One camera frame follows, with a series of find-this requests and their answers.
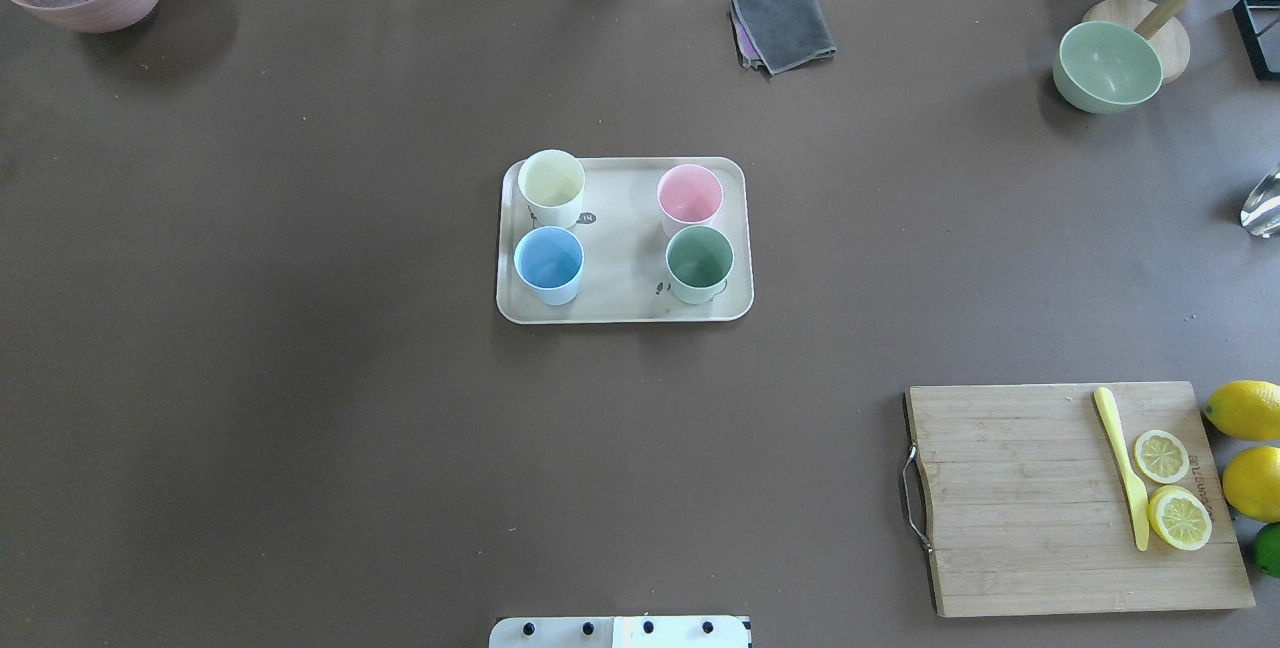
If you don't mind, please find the green cup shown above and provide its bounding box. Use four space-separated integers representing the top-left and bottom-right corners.
664 227 735 305

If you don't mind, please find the blue cup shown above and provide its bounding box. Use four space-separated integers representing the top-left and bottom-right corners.
515 227 585 306

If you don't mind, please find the pink cup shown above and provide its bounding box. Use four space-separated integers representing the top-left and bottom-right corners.
655 163 724 237

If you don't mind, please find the cream cup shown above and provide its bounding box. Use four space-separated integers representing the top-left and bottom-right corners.
517 150 586 229

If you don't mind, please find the beige rabbit tray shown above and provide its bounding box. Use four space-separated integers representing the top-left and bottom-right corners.
495 156 754 324

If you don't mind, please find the black framed mirror tray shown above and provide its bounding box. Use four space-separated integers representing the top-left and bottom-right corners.
1231 0 1279 82

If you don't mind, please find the purple cloth under grey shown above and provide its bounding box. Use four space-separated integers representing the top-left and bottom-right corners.
730 12 763 70

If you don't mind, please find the grey folded cloth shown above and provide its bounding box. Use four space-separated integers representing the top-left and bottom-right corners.
730 0 837 77

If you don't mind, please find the wooden cutting board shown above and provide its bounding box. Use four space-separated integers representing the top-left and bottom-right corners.
905 382 1254 619

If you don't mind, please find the yellow plastic knife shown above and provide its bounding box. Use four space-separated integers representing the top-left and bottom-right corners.
1093 385 1151 552

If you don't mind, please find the green bowl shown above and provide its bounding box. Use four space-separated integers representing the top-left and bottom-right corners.
1052 22 1164 115

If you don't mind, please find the upper lemon half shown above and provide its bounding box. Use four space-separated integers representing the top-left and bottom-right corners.
1132 429 1190 485

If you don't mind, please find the lemon half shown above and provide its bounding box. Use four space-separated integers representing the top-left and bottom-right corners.
1132 429 1190 485
1147 485 1213 551

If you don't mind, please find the lower lemon half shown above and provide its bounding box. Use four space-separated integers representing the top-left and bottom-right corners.
1147 485 1213 551

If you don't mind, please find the wooden cup stand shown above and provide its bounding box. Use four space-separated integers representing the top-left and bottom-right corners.
1083 0 1190 86

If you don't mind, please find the whole lemon near board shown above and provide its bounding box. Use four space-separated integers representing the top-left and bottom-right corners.
1203 380 1279 442

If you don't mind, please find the metal scoop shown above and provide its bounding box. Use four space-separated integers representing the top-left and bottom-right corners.
1239 165 1279 238

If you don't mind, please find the green lime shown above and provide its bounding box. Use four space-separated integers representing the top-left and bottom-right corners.
1252 522 1280 579

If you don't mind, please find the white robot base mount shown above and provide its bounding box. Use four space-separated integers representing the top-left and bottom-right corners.
488 613 753 647

